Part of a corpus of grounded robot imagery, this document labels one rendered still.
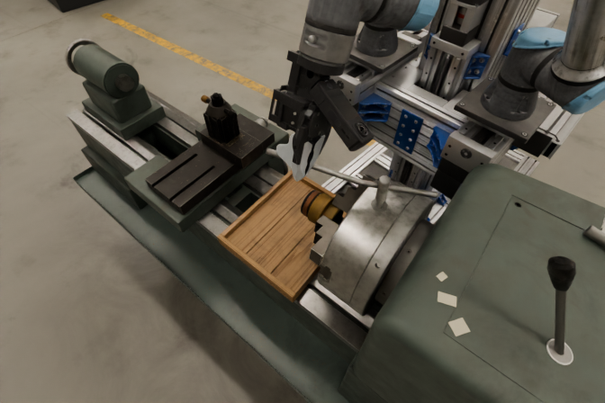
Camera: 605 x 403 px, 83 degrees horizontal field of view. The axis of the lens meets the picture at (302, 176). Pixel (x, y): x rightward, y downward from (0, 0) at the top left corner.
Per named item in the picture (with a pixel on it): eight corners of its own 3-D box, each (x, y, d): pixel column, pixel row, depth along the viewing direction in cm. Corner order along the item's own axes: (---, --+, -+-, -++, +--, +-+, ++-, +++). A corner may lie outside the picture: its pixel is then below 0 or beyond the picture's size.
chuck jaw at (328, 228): (361, 237, 81) (333, 269, 73) (356, 250, 84) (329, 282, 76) (323, 213, 85) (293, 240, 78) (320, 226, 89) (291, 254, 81)
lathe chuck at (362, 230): (405, 235, 102) (433, 167, 77) (345, 322, 87) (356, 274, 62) (379, 219, 105) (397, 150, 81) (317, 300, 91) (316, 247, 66)
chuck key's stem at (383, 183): (383, 209, 74) (391, 175, 65) (382, 218, 73) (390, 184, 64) (373, 207, 75) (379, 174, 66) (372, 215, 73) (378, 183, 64)
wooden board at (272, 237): (362, 218, 114) (364, 211, 111) (293, 302, 95) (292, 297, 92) (293, 175, 126) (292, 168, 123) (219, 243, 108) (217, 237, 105)
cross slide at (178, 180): (275, 141, 129) (274, 132, 126) (183, 215, 107) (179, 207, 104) (240, 121, 136) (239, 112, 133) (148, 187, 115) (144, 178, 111)
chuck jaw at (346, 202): (374, 224, 86) (396, 183, 83) (368, 227, 82) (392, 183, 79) (338, 202, 90) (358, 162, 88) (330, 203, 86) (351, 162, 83)
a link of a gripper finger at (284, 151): (277, 167, 63) (288, 122, 58) (302, 183, 61) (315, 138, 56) (266, 173, 61) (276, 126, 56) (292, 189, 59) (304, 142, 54)
